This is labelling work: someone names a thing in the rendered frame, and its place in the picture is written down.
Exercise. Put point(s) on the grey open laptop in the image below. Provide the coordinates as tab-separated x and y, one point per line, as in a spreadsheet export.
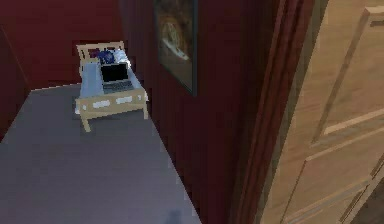
115	76

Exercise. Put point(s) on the light wooden bed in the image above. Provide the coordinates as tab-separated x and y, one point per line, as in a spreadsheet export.
89	80

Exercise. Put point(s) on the blue patterned pillow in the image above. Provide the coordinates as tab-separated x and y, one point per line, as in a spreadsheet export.
106	56

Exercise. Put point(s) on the dark framed wall picture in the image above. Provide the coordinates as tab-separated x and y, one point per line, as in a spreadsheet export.
176	40

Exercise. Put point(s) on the light wooden room door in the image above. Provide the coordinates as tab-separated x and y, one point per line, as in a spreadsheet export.
336	126

